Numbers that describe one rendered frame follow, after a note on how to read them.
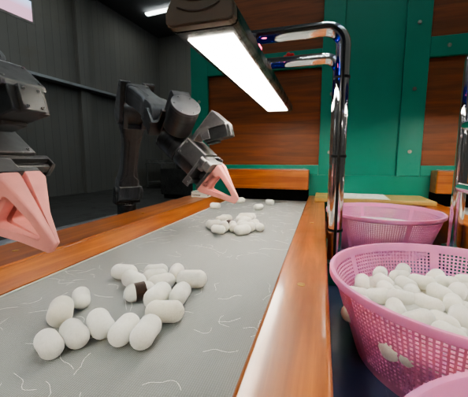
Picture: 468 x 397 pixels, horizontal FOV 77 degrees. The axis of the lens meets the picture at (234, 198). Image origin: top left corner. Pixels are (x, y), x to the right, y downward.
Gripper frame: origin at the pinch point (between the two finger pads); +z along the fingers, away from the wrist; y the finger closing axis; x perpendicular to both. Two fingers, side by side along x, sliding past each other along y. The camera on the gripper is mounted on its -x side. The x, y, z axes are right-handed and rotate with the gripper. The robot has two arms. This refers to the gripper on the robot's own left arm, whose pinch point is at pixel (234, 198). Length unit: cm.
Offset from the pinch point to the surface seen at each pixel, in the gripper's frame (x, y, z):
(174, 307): 1.9, -33.1, 6.7
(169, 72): 99, 945, -599
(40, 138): 355, 484, -497
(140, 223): 17.1, -3.3, -11.2
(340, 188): -15.2, -3.0, 13.3
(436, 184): -33, 47, 39
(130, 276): 7.2, -28.2, 0.4
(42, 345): 6.7, -40.5, 1.5
